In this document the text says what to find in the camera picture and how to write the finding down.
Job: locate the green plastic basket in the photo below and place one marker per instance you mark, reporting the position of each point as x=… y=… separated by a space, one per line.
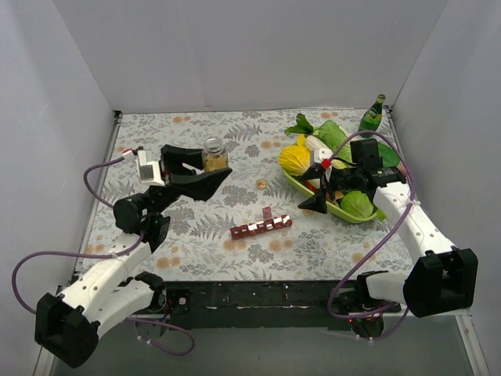
x=333 y=207

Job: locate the red weekly pill organizer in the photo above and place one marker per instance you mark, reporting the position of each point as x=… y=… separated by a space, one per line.
x=268 y=224

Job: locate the pink radish toy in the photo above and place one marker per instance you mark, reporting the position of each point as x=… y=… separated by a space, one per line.
x=402 y=169

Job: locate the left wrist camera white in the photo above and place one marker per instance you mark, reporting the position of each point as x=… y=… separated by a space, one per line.
x=148 y=170

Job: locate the round green cabbage toy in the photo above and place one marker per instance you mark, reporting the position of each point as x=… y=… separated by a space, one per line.
x=358 y=204

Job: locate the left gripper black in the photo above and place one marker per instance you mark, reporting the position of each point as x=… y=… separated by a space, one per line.
x=167 y=171

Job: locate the green glass bottle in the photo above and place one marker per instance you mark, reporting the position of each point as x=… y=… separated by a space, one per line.
x=371 y=119

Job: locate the gold pill bottle cap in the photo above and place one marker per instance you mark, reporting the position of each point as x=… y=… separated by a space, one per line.
x=261 y=184

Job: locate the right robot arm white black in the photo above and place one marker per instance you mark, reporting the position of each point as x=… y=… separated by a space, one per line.
x=443 y=276

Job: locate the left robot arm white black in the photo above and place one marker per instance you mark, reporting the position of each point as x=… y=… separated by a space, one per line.
x=71 y=323

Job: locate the green napa cabbage toy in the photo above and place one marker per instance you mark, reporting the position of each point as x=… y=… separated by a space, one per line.
x=333 y=135

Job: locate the clear pill bottle yellow pills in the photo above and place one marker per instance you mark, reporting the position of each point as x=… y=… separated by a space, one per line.
x=214 y=154

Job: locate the white daikon radish toy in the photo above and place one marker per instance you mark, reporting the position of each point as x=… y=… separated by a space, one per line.
x=307 y=135

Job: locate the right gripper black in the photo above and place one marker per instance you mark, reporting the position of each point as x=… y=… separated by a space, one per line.
x=332 y=182

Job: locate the floral tablecloth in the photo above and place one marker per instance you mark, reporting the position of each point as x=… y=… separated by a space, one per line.
x=199 y=246

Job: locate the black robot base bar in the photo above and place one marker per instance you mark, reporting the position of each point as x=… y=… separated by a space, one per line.
x=246 y=304

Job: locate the yellow napa cabbage toy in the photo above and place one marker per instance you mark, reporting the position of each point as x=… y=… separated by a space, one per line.
x=295 y=159

